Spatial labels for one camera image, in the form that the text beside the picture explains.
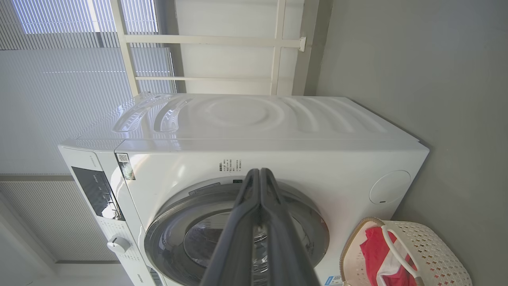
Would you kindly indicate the black text notice sticker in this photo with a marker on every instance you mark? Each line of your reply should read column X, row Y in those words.
column 229, row 165

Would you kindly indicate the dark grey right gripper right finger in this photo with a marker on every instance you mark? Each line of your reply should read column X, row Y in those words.
column 285, row 246

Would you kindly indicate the cream perforated laundry basket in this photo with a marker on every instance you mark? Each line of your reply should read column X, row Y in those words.
column 436, row 254

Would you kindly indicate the blue energy label sticker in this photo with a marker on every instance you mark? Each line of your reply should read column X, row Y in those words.
column 333, row 281

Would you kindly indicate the QR code sticker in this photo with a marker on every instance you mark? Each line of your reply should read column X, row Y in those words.
column 125, row 167

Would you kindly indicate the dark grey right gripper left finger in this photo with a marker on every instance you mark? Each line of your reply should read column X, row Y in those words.
column 234, row 238

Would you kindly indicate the white railing frame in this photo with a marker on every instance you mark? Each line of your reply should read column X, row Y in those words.
column 206, row 39

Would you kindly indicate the round white filter cover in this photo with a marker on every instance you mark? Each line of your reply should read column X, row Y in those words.
column 390, row 187

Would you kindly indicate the white window blinds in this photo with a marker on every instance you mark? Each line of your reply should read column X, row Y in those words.
column 59, row 99

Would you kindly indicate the dark round glass washer door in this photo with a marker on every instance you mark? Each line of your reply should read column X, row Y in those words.
column 174, row 234

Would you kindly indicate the red and white garment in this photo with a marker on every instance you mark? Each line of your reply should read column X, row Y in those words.
column 377, row 258

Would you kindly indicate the white washing machine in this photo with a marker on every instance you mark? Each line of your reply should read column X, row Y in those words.
column 278, row 127

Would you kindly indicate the white control knob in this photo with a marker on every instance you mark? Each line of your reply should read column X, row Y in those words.
column 118, row 244

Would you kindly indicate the black control display panel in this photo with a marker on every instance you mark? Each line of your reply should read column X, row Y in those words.
column 97, row 194

